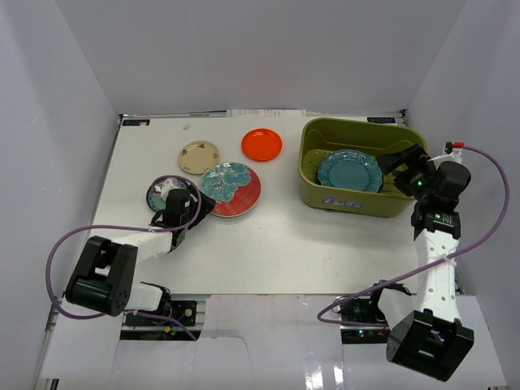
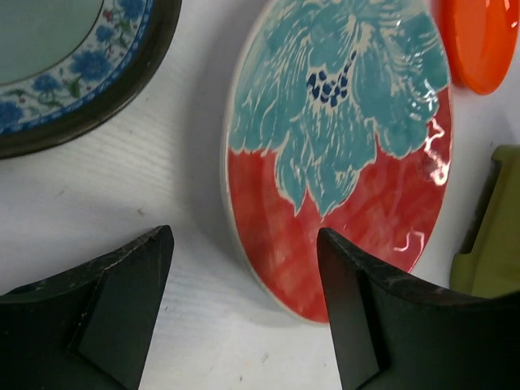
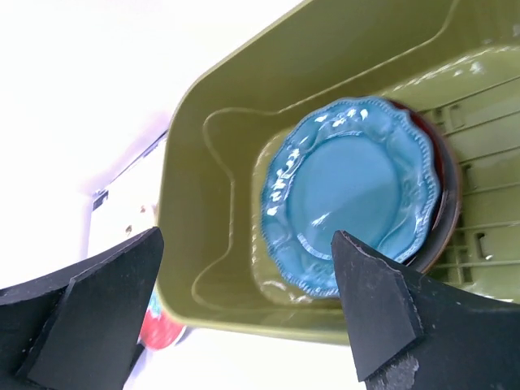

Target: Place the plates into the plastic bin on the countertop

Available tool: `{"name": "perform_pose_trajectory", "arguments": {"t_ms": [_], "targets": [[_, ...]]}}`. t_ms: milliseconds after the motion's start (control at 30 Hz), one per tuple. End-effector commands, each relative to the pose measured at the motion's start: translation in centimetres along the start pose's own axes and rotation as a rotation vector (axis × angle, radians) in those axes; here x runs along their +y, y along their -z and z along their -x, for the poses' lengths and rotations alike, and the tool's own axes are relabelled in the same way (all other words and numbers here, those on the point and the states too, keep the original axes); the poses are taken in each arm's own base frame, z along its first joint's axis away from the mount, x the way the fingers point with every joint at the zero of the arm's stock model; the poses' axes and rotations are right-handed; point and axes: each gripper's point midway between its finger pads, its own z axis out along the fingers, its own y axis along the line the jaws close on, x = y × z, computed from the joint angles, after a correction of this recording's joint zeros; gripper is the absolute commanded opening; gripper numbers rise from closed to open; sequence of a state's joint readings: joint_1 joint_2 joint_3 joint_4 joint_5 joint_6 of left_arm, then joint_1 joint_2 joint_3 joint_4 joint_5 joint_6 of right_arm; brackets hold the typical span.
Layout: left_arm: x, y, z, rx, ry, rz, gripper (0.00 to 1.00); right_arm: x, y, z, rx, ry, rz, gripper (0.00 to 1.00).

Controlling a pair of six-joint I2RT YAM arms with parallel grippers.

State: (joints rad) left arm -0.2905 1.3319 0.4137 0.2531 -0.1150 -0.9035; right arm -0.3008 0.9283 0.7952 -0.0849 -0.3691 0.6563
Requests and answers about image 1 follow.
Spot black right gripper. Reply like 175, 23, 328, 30
375, 145, 438, 203

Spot red teal floral plate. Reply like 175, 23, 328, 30
200, 162, 262, 218

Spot teal scalloped plate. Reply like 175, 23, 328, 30
317, 149, 384, 193

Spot blue white patterned plate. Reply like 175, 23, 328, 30
145, 176, 189, 212

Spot orange round plate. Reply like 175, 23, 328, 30
240, 128, 283, 162

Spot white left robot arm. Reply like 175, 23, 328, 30
65, 188, 216, 324

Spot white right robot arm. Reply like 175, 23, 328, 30
366, 142, 475, 382

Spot olive green plastic bin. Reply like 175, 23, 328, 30
298, 118, 427, 218

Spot black label sticker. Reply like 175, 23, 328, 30
366, 117, 397, 124
121, 119, 150, 127

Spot cream floral small plate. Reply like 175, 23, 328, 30
177, 141, 220, 175

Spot white paper sheets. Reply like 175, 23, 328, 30
226, 109, 306, 118

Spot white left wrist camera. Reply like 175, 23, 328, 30
154, 178, 179, 201

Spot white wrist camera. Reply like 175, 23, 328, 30
154, 178, 179, 201
431, 141, 465, 164

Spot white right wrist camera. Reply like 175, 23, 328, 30
431, 141, 465, 164

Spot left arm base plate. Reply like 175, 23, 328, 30
123, 301, 197, 327

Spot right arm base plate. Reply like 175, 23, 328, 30
333, 297, 389, 345

